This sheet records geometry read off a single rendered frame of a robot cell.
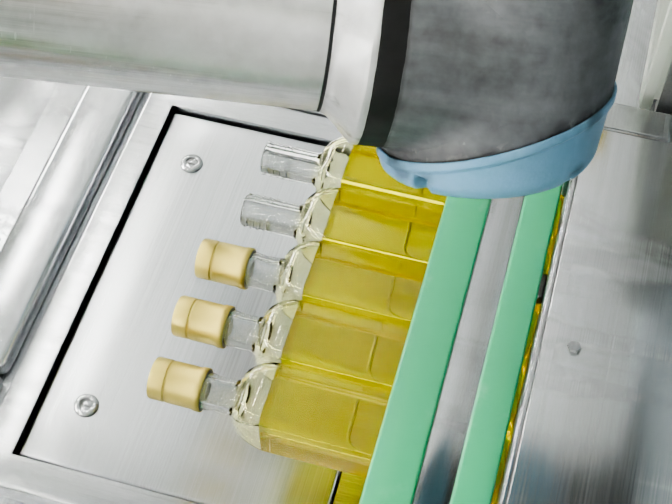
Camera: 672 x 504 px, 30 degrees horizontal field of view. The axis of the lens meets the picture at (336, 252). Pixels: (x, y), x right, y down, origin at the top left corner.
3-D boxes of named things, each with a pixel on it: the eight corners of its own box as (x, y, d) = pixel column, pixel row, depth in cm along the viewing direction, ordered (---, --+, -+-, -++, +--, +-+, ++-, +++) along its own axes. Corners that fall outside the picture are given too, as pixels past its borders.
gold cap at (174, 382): (200, 382, 96) (146, 369, 97) (196, 421, 98) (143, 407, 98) (215, 360, 99) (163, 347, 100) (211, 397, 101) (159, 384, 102)
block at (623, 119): (651, 182, 102) (566, 164, 103) (677, 107, 94) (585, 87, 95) (645, 217, 100) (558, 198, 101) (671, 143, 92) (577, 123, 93)
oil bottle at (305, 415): (506, 448, 99) (248, 383, 102) (515, 417, 94) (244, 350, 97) (492, 514, 96) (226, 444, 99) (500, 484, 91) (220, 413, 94)
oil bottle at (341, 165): (558, 216, 111) (325, 165, 114) (568, 177, 106) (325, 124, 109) (547, 267, 108) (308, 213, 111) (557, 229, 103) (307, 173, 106)
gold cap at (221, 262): (258, 264, 107) (209, 252, 107) (256, 240, 104) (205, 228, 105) (245, 298, 105) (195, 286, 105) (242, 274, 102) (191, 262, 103)
